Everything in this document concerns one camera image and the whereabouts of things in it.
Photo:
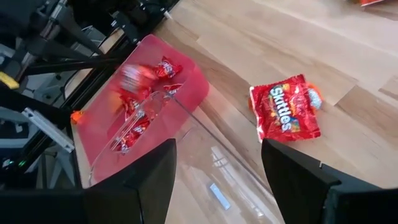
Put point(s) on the silver metal bracket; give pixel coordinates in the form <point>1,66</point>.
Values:
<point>48,129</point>

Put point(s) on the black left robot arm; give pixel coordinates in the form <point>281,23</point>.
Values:
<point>18,15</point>

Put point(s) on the red plastic bin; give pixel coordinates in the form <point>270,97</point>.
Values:
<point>192,90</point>

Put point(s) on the clear plastic bin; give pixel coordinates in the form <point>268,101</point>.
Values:
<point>199,161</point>

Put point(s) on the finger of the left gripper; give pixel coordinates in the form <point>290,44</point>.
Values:
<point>71,67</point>
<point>81,34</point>

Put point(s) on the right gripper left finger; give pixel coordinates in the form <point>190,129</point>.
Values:
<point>152,174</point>

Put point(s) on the red Skittles packet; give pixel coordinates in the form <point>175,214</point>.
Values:
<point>172,88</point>
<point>168,68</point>
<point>130,104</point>
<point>136,77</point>
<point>124,143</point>
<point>140,126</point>
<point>284,107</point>

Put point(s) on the yellow tape tag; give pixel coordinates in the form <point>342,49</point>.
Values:
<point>9,80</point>

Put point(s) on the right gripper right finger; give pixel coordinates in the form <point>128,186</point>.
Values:
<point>295,186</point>

